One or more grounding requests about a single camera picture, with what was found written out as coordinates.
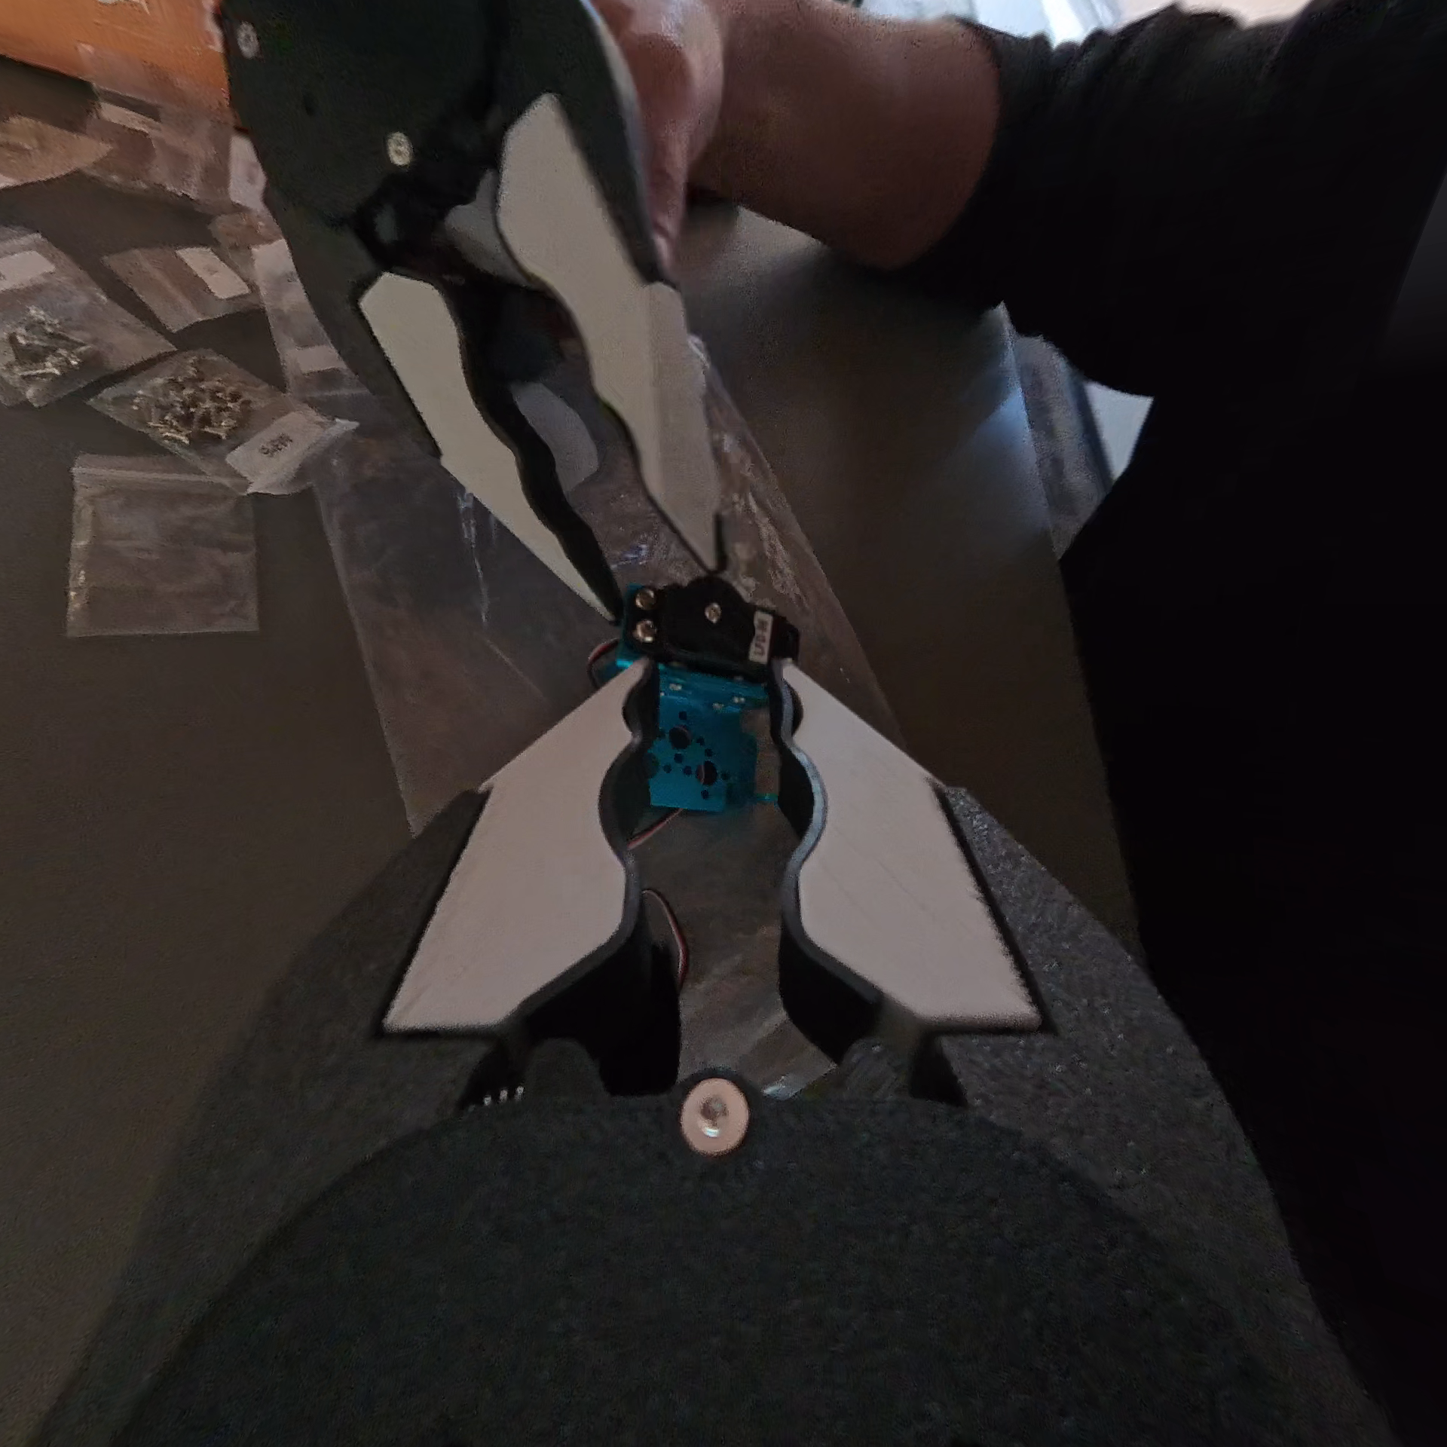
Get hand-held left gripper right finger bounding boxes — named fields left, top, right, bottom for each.
left=768, top=662, right=1047, bottom=1035

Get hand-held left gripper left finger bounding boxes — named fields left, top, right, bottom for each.
left=378, top=679, right=650, bottom=1037

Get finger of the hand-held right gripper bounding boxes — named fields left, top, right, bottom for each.
left=354, top=271, right=623, bottom=625
left=494, top=93, right=730, bottom=572

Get grey desk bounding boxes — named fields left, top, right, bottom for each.
left=0, top=57, right=1143, bottom=1447

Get blue bracket with black servo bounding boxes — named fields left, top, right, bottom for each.
left=587, top=570, right=805, bottom=824

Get person's dark-clothed torso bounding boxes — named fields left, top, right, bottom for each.
left=1055, top=317, right=1447, bottom=1447

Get large clear plastic bag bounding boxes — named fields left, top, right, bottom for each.
left=309, top=327, right=923, bottom=1109

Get orange cardboard box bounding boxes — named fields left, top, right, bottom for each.
left=0, top=0, right=232, bottom=116

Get person's right forearm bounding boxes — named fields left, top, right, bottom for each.
left=904, top=0, right=1447, bottom=408

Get scattered small screw bags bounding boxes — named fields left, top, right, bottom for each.
left=0, top=97, right=363, bottom=643

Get person's right hand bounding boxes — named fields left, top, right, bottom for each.
left=592, top=0, right=1007, bottom=286

